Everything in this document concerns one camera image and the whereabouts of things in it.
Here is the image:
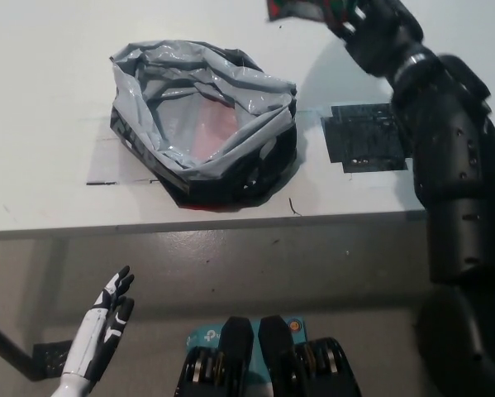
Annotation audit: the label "black tape patch on table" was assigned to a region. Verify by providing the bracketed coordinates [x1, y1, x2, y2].
[320, 103, 409, 174]

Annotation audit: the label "clear tape sheet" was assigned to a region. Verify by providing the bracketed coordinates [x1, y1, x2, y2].
[85, 119, 165, 186]

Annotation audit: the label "red green coffee bean bag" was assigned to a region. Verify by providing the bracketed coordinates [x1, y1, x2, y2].
[265, 0, 368, 22]

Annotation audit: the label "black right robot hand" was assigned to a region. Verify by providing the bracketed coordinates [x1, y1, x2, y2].
[333, 0, 435, 79]

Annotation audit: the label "robot body black teal blocks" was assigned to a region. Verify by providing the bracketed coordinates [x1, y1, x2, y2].
[176, 316, 362, 397]

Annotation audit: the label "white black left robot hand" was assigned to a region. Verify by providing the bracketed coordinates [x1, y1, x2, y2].
[63, 265, 136, 384]

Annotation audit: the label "black plastic bag grey lining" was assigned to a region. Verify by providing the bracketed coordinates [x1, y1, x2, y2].
[108, 39, 300, 210]

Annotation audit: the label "black metal table leg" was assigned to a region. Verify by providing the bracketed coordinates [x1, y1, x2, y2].
[0, 316, 37, 380]

